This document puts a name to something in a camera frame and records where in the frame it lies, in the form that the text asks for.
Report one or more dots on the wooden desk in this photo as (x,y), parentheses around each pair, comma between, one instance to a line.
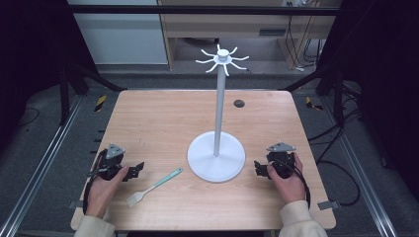
(230,24)

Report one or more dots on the black frame strut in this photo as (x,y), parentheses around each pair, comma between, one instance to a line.
(64,98)
(337,95)

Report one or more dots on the person's right hand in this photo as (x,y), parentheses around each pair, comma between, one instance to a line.
(290,187)

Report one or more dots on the white cabinet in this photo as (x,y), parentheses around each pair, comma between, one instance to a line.
(122,39)

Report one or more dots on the black horizontal frame bar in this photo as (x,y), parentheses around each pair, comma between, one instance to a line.
(197,10)

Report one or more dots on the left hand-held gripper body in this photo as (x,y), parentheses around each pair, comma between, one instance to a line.
(112,158)

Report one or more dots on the black table grommet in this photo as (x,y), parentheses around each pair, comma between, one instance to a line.
(239,103)

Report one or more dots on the grey metal table bracket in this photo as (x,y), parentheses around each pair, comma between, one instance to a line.
(328,205)
(75,204)

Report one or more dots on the aluminium floor rail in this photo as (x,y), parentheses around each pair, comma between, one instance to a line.
(362,171)
(42,161)

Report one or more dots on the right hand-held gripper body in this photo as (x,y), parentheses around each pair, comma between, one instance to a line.
(280,156)

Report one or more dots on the white hook stand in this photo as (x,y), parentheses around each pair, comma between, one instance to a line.
(217,98)

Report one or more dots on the yellow-black striped marker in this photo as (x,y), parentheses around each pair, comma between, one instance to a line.
(312,103)
(100,102)

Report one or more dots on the person's left hand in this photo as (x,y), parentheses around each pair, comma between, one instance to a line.
(102,192)

